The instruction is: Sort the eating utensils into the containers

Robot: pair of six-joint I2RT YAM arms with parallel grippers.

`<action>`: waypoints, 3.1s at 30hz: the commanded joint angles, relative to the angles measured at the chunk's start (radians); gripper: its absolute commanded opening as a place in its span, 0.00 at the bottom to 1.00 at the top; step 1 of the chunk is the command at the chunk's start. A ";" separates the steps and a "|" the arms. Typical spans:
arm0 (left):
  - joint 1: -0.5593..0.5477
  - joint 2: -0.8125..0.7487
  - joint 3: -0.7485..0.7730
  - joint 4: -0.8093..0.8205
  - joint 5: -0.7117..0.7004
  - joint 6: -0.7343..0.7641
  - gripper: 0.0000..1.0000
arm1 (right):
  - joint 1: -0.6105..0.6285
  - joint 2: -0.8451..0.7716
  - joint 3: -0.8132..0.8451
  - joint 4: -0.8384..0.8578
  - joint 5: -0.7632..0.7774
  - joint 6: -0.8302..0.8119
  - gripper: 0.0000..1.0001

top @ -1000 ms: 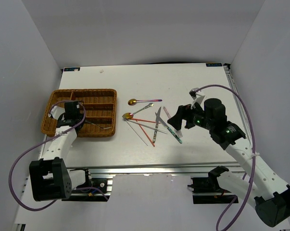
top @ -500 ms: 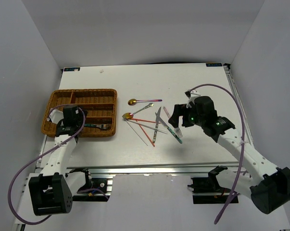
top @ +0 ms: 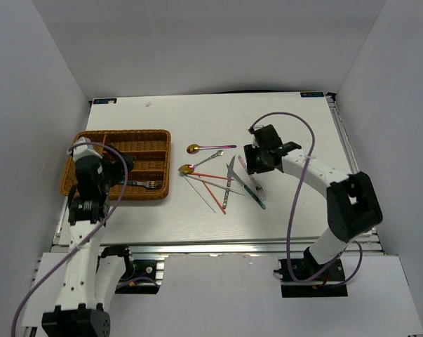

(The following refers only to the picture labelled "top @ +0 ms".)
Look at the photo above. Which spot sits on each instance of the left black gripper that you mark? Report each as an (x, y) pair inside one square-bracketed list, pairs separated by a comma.
[(113, 152)]

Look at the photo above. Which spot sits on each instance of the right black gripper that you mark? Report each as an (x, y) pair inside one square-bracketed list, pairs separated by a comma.
[(250, 152)]

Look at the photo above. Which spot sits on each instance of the knife with brown marbled handle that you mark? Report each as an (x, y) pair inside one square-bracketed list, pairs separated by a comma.
[(228, 185)]

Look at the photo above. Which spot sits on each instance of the fork with pink handle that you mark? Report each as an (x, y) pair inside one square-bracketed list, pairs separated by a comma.
[(259, 189)]

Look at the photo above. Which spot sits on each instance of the knife with green marbled handle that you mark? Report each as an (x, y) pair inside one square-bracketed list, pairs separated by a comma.
[(245, 187)]

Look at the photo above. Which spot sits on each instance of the orange chopstick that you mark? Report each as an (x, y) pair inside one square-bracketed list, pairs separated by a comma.
[(214, 198), (206, 175)]

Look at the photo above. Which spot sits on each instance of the rainbow spoon plain handle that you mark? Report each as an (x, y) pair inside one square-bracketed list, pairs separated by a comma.
[(194, 148)]

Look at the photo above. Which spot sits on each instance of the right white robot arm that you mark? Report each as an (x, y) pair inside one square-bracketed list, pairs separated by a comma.
[(352, 207)]

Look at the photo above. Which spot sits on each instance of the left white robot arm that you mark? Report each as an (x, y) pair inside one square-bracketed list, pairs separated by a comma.
[(91, 276)]

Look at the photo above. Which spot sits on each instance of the wicker cutlery tray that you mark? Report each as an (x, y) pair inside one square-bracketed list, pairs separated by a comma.
[(150, 150)]

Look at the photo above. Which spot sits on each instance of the white chopstick thick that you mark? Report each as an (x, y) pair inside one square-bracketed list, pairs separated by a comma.
[(214, 184)]

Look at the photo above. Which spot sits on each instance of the white chopstick thin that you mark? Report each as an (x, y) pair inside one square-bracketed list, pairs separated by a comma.
[(199, 194)]

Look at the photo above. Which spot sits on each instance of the blue label left corner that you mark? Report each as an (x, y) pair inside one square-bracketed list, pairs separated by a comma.
[(104, 101)]

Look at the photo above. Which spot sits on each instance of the blue label corner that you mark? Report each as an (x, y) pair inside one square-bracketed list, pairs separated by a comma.
[(312, 94), (104, 101)]

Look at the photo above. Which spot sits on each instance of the blue label right corner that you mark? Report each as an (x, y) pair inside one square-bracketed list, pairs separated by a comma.
[(312, 94)]

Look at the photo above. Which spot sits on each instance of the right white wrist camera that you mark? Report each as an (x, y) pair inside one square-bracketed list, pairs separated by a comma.
[(259, 134)]

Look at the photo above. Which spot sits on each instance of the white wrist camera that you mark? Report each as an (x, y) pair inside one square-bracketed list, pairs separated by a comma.
[(259, 134), (85, 149)]

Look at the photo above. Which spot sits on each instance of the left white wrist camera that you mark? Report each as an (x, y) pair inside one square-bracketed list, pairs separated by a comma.
[(85, 149)]

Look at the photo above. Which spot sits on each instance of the aluminium table rail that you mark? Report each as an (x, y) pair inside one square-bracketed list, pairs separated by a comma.
[(330, 98)]

